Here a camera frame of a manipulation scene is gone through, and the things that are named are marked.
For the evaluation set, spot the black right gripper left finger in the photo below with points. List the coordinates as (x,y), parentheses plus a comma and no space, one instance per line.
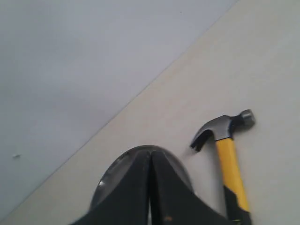
(127,204)

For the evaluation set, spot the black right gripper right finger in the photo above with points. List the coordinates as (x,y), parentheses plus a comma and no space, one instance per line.
(173,201)

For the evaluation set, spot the yellow black claw hammer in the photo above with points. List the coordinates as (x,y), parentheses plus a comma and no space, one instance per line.
(222,129)

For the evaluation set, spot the round stainless steel plate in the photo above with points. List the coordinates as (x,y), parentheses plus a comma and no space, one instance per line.
(117,170)

